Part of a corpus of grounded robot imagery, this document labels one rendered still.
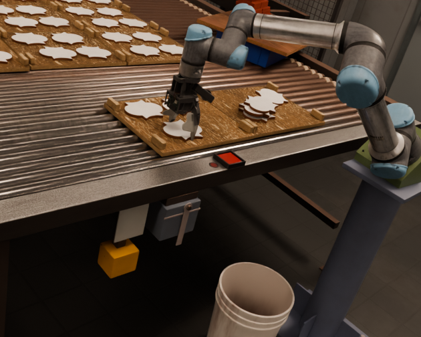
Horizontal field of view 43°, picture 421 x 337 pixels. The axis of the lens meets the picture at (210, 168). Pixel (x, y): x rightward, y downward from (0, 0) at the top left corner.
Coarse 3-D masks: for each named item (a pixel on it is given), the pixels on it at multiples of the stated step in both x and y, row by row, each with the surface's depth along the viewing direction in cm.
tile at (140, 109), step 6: (126, 102) 185; (132, 102) 186; (138, 102) 188; (144, 102) 189; (126, 108) 181; (132, 108) 182; (138, 108) 183; (144, 108) 184; (150, 108) 186; (156, 108) 187; (132, 114) 179; (138, 114) 179; (144, 114) 180; (150, 114) 182; (156, 114) 183
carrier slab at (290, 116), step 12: (216, 96) 212; (228, 96) 215; (240, 96) 218; (252, 96) 221; (228, 108) 205; (276, 108) 216; (288, 108) 219; (300, 108) 222; (240, 120) 197; (276, 120) 205; (288, 120) 208; (300, 120) 211; (312, 120) 214; (264, 132) 193; (276, 132) 198
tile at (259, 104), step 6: (258, 96) 210; (246, 102) 202; (252, 102) 203; (258, 102) 205; (264, 102) 206; (270, 102) 207; (252, 108) 200; (258, 108) 199; (264, 108) 201; (270, 108) 202
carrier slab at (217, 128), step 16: (112, 112) 181; (208, 112) 197; (144, 128) 174; (160, 128) 177; (208, 128) 185; (224, 128) 188; (240, 128) 191; (176, 144) 170; (192, 144) 172; (208, 144) 176
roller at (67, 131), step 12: (300, 96) 240; (312, 96) 244; (324, 96) 249; (336, 96) 255; (24, 132) 158; (36, 132) 159; (48, 132) 161; (60, 132) 164; (72, 132) 166; (84, 132) 169; (0, 144) 152
